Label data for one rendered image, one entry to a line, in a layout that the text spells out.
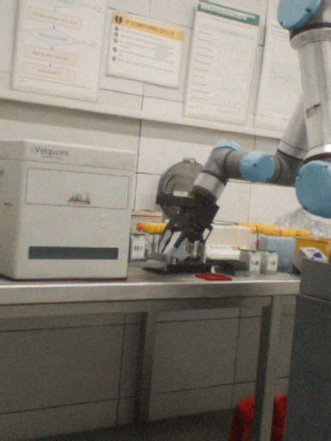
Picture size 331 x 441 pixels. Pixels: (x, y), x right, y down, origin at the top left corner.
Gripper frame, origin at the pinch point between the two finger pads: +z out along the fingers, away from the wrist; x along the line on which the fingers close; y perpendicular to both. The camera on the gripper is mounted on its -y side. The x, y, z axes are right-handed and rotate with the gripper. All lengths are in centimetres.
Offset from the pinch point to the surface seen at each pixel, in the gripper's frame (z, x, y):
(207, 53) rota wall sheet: -83, 58, 13
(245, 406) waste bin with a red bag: 18, 20, 69
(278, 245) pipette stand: -26.1, 7.4, 39.1
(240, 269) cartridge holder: -10.8, 0.4, 24.7
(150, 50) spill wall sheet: -69, 59, -5
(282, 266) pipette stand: -21.6, 7.1, 43.9
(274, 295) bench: -8.8, -6.4, 33.6
